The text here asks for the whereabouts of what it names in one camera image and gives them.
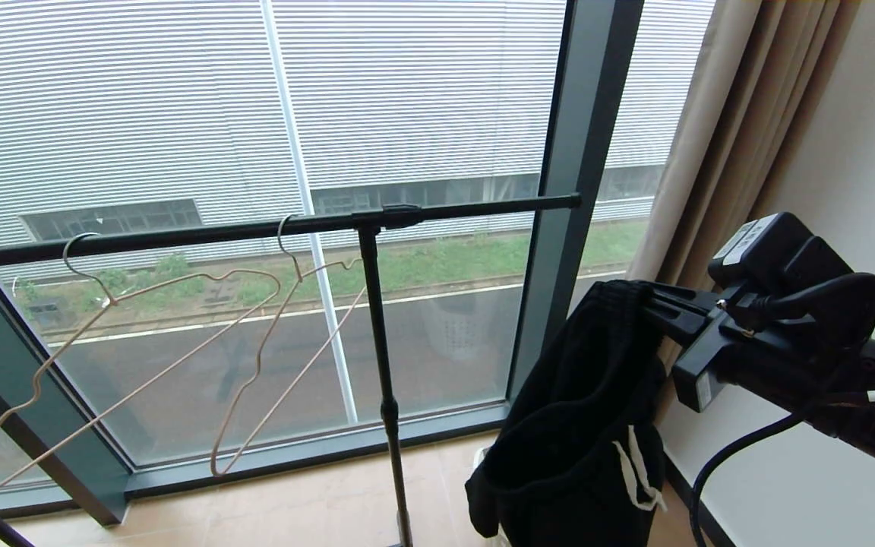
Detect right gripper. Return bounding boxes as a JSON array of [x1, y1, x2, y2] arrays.
[[671, 300, 875, 416]]

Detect black shorts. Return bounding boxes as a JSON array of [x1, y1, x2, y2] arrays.
[[465, 280, 668, 547]]

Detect pink clothes hanger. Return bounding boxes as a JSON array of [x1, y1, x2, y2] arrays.
[[210, 213, 368, 478], [0, 232, 283, 493]]

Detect black clothes rack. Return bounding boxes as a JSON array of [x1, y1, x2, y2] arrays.
[[0, 193, 583, 547]]

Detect beige curtain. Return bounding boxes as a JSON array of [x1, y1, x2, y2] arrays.
[[627, 0, 860, 426]]

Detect window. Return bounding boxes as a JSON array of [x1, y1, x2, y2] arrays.
[[0, 0, 715, 525]]

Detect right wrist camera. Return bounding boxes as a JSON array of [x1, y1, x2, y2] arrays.
[[709, 213, 854, 296]]

